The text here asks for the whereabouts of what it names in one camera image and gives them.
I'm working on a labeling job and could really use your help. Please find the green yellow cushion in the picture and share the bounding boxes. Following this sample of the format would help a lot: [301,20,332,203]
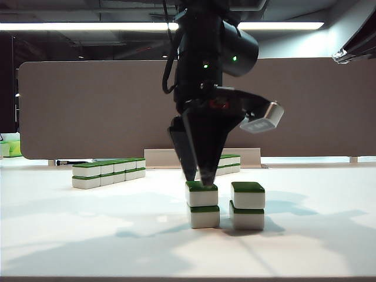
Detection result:
[2,140,21,157]

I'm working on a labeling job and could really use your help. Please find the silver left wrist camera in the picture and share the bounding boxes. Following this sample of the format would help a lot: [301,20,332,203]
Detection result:
[239,99,285,135]

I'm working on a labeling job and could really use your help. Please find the long ceiling light strip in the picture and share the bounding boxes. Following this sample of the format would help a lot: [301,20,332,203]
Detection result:
[0,22,325,32]

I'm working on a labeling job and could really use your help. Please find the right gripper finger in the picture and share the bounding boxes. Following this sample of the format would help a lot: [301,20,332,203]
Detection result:
[342,16,376,53]
[331,43,376,64]

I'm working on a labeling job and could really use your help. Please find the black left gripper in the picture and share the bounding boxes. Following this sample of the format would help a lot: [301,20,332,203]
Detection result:
[167,85,276,187]

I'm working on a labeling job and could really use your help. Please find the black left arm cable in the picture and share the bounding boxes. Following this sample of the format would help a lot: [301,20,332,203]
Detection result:
[162,0,180,95]

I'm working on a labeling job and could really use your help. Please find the brown fabric partition panel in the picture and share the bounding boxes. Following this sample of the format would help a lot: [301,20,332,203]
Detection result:
[18,57,376,161]

